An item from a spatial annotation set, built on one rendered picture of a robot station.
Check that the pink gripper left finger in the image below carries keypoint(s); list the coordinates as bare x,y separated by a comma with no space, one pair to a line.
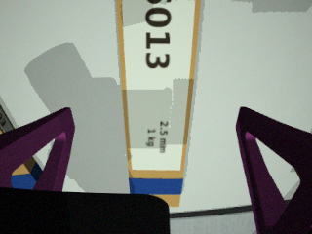
20,144

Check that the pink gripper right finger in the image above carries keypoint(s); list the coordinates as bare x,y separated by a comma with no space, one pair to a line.
271,213

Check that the white electrode pack with printed label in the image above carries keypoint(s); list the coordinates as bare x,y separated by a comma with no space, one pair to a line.
26,175

